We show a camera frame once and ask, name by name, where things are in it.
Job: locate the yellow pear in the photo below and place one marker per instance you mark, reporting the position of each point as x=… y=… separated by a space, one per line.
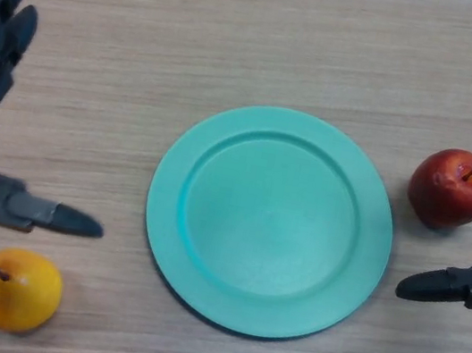
x=15 y=291

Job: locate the green round plate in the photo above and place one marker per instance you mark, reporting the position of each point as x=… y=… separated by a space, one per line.
x=269 y=223

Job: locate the red apple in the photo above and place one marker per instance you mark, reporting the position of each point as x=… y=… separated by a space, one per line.
x=444 y=193

